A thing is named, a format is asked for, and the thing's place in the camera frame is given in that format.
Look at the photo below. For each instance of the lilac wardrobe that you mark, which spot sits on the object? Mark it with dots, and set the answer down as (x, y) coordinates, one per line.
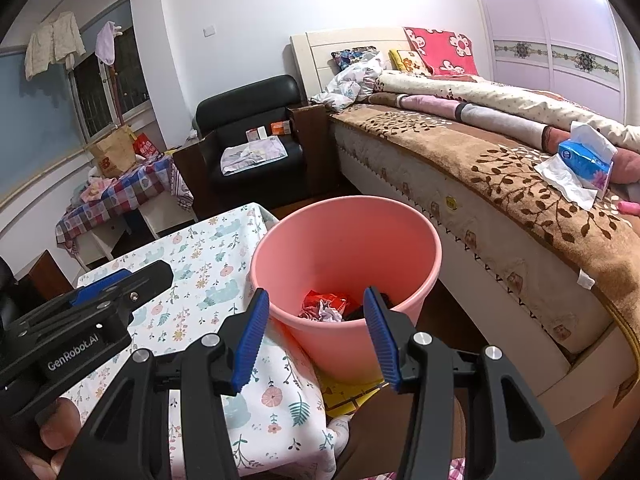
(550, 20)

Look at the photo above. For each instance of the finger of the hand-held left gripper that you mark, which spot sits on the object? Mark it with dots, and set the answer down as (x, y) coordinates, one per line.
(145, 280)
(100, 285)

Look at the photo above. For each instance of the small orange box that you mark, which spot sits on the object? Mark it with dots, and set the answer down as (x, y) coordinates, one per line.
(280, 128)

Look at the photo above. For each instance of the rolled patchwork quilt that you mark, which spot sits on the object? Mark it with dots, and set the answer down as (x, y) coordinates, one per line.
(500, 105)

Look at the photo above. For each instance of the pink flower pillow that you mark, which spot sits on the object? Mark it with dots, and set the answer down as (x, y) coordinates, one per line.
(445, 50)

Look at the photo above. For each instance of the small yellow box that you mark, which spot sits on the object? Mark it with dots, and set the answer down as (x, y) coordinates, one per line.
(345, 395)

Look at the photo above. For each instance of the white wall switch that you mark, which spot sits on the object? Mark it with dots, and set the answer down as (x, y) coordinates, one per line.
(209, 30)

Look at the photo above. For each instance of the barred window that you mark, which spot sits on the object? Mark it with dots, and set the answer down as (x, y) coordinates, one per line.
(100, 100)

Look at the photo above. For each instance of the opened blue tissue pack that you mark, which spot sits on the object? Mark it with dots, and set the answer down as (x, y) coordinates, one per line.
(585, 165)

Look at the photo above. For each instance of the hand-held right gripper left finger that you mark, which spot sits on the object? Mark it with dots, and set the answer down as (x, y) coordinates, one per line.
(250, 340)

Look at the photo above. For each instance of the small pale hanging garment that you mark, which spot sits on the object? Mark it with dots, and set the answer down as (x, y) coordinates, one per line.
(106, 42)

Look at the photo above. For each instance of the wooden coat rack pole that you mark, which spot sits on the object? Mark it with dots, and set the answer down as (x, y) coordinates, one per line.
(116, 95)

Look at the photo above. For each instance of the red snack bag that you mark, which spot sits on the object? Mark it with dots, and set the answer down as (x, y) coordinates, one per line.
(327, 301)

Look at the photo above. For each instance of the bed with brown blanket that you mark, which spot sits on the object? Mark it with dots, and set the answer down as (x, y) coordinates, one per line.
(475, 160)

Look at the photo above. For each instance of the small white box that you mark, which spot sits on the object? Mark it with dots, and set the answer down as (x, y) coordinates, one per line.
(256, 134)

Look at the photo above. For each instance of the table with checkered cloth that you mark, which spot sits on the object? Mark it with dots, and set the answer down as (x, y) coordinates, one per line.
(125, 190)

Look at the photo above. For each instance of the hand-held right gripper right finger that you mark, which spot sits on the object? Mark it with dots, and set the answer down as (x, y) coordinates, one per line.
(381, 340)

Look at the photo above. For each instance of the person's left hand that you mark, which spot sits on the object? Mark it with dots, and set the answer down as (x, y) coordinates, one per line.
(57, 430)

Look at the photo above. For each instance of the white tissue sheet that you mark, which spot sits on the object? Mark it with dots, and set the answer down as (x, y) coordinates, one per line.
(562, 180)

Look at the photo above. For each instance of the small pink object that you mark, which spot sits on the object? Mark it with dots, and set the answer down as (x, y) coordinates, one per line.
(629, 208)

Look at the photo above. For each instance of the crumpled white printed duvet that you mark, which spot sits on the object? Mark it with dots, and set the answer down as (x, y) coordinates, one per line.
(350, 85)

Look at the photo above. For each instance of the dark floral pillow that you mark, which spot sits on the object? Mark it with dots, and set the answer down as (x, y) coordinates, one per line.
(352, 57)

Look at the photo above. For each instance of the pink plastic bucket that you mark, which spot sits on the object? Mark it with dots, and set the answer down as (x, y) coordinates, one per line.
(340, 240)

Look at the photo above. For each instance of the printed wrapper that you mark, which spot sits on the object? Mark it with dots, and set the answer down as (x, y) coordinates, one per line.
(322, 314)

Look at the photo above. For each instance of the red gift bag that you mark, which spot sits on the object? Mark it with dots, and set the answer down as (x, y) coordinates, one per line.
(145, 147)

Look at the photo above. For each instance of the folded pale printed cloth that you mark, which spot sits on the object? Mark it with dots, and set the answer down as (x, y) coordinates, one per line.
(255, 156)

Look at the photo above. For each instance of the yellow flower pillow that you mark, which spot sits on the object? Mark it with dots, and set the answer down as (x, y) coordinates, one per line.
(410, 62)

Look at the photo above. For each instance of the cream hanging cardigan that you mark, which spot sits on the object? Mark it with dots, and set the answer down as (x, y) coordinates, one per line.
(52, 45)

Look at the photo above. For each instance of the black leather armchair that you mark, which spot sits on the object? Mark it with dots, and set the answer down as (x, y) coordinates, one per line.
(6, 290)
(245, 100)

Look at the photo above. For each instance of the wooden side table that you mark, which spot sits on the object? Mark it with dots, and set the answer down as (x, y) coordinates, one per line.
(50, 275)
(192, 180)
(310, 150)

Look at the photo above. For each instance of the plaid pink pajamas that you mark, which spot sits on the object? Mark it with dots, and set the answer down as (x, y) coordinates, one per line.
(462, 470)

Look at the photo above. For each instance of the white table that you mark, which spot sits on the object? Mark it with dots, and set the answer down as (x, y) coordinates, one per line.
(160, 215)

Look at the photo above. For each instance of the brown paper bag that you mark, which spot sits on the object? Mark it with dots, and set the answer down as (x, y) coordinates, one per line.
(114, 152)

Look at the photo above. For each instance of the cream bed headboard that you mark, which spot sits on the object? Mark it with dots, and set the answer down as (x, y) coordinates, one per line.
(320, 45)

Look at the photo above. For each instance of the pink cloth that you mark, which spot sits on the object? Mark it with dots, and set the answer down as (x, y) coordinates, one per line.
(96, 189)

